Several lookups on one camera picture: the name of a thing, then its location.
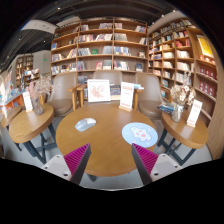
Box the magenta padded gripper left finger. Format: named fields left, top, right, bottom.
left=41, top=143, right=92, bottom=186

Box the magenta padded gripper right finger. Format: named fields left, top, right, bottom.
left=131, top=142, right=183, bottom=186

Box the round light blue mouse pad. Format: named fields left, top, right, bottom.
left=121, top=122, right=158, bottom=148

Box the grey computer mouse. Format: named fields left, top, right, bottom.
left=75, top=118, right=96, bottom=132

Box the round wooden centre table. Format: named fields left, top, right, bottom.
left=56, top=104, right=154, bottom=177

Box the round wooden table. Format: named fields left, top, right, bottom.
left=157, top=111, right=209, bottom=165
left=56, top=104, right=154, bottom=177
left=9, top=104, right=56, bottom=164

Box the round wooden right table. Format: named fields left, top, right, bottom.
left=157, top=111, right=209, bottom=165

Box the stack of books on right table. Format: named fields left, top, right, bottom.
left=158, top=103, right=174, bottom=114

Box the brown leather right armchair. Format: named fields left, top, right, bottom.
left=135, top=72, right=163, bottom=119

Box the brown leather armchair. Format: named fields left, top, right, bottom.
left=48, top=72, right=79, bottom=116
left=135, top=72, right=163, bottom=119
left=92, top=70, right=122, bottom=85

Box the round wooden left table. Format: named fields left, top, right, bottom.
left=9, top=104, right=56, bottom=164

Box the brown leather left armchair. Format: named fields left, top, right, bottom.
left=48, top=72, right=79, bottom=116

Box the framed pink picture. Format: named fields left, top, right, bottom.
left=87, top=79, right=111, bottom=102

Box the white sign on wooden stand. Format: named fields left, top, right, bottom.
left=119, top=82, right=134, bottom=111

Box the glass vase with dried flowers right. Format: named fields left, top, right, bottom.
left=170, top=72, right=196, bottom=122

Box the glass vase with dried flowers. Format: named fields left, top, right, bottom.
left=170, top=72, right=196, bottom=122
left=27, top=76, right=52, bottom=115

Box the white card sign right table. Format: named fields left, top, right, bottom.
left=187, top=100, right=202, bottom=127

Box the white card sign table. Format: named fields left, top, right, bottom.
left=187, top=100, right=202, bottom=127
left=22, top=91, right=33, bottom=112

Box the glass vase with dried flowers left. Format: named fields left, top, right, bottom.
left=27, top=76, right=52, bottom=115

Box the white card sign left table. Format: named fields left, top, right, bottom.
left=22, top=91, right=33, bottom=112

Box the brown leather middle armchair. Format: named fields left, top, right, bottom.
left=92, top=70, right=122, bottom=85

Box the distant wooden left bookshelf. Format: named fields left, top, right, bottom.
left=16, top=55, right=40, bottom=89

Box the large wooden centre bookshelf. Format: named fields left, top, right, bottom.
left=51, top=17, right=148, bottom=76

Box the wooden right bookshelf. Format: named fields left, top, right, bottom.
left=148, top=18, right=218, bottom=125

